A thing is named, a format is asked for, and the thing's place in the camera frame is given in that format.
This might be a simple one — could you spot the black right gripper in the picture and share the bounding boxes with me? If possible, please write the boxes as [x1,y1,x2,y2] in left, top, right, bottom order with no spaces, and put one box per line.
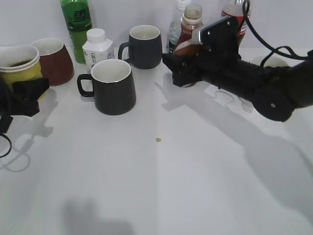
[162,16,239,87]

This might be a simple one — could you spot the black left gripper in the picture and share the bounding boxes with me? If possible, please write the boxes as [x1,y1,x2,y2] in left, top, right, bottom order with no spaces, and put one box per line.
[9,77,49,117]

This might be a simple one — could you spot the yellow paper cup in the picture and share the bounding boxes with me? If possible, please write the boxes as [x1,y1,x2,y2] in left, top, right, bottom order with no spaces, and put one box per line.
[0,45,43,90]

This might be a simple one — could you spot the brown Nescafe coffee bottle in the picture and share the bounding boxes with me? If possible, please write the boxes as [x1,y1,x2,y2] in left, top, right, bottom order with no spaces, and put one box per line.
[174,4,204,88]

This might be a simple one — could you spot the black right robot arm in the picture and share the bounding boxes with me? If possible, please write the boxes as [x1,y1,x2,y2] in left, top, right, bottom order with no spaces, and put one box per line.
[162,16,313,122]

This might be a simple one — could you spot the cola bottle red label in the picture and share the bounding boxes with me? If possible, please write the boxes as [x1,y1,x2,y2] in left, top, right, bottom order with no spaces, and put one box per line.
[221,0,247,46]

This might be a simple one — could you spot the dark red mug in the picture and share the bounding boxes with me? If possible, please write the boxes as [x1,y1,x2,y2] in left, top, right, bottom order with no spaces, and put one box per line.
[31,38,74,86]

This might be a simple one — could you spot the clear water bottle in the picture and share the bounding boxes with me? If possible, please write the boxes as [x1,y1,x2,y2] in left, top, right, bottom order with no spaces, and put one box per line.
[167,0,192,54]

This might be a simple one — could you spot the white ceramic mug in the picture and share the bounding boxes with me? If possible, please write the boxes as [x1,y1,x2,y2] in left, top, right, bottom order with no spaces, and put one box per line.
[250,55,289,68]

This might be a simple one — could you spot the dark grey mug back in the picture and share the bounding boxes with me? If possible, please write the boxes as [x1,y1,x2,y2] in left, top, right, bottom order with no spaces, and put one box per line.
[118,25,162,70]

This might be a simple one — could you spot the white milk bottle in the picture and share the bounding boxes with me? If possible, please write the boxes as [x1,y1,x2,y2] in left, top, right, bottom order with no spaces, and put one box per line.
[82,28,114,71]

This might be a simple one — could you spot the black mug front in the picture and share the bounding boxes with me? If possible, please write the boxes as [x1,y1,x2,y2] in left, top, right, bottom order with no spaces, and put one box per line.
[77,59,136,116]

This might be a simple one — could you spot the green soda bottle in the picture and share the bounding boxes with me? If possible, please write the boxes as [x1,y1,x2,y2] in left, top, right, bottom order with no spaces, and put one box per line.
[60,0,92,64]

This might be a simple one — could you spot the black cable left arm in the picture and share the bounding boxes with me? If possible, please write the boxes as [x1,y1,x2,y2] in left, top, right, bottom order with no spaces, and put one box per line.
[0,78,16,159]

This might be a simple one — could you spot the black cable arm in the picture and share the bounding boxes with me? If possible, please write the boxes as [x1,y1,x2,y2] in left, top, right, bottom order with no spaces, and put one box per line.
[0,78,16,159]
[238,0,306,69]

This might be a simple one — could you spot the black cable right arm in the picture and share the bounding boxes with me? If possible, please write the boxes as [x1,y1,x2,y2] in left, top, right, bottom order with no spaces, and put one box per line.
[238,0,306,69]

